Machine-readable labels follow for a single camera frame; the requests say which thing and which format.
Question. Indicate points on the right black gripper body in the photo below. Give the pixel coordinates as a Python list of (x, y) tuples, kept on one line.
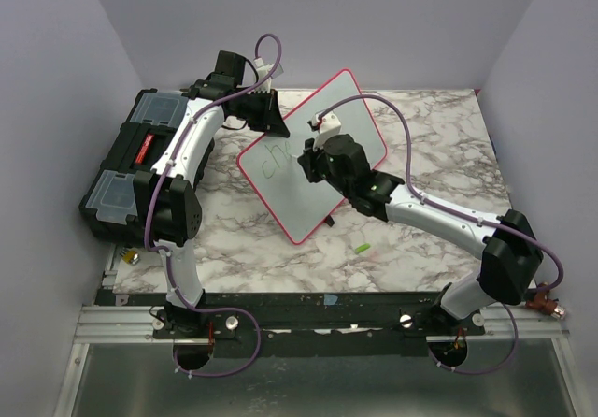
[(317, 163)]

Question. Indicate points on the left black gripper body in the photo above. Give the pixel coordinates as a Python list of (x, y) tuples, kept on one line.
[(253, 107)]

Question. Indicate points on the pink framed whiteboard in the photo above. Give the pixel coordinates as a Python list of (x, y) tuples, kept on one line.
[(270, 165)]

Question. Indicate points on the green marker cap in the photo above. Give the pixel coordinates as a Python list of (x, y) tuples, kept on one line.
[(362, 248)]

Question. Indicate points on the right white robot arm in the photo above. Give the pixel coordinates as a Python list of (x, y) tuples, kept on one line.
[(502, 244)]

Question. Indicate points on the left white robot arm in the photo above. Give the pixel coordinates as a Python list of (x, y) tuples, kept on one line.
[(233, 76)]

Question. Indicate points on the blue tape piece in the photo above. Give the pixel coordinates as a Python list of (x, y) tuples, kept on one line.
[(330, 300)]

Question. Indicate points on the black toolbox with clear lids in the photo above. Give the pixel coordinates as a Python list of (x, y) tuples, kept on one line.
[(115, 207)]

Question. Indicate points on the small yellow metal part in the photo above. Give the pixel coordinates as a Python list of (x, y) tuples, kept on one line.
[(129, 256)]

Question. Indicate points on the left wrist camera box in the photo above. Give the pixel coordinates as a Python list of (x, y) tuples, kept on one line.
[(266, 74)]

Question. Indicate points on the wire whiteboard stand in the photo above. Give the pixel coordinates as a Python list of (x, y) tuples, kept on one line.
[(329, 220)]

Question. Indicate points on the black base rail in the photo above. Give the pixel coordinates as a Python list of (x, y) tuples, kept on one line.
[(299, 325)]

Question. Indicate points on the brown cable connector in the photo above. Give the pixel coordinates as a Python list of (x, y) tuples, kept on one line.
[(541, 302)]

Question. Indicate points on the aluminium extrusion rail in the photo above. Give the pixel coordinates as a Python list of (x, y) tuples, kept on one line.
[(114, 325)]

